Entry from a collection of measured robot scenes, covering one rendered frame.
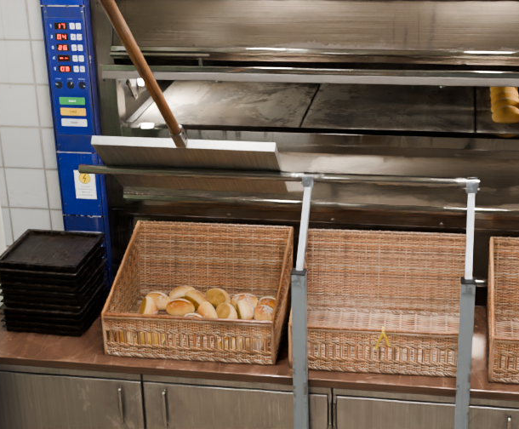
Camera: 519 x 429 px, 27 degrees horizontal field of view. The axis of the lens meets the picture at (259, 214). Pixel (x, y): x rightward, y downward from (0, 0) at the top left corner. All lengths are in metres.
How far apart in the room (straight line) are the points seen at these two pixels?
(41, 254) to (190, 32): 0.88
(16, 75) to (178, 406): 1.25
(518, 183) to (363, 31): 0.71
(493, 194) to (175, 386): 1.20
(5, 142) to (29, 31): 0.42
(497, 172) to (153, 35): 1.21
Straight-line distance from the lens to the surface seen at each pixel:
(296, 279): 3.07
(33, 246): 3.69
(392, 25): 3.42
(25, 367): 3.54
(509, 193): 3.57
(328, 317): 3.61
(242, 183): 3.35
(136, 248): 3.72
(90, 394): 3.51
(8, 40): 3.74
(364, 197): 3.57
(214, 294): 3.66
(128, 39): 2.55
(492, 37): 3.41
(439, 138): 3.51
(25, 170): 3.86
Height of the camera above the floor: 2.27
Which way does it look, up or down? 22 degrees down
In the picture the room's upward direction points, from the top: 2 degrees counter-clockwise
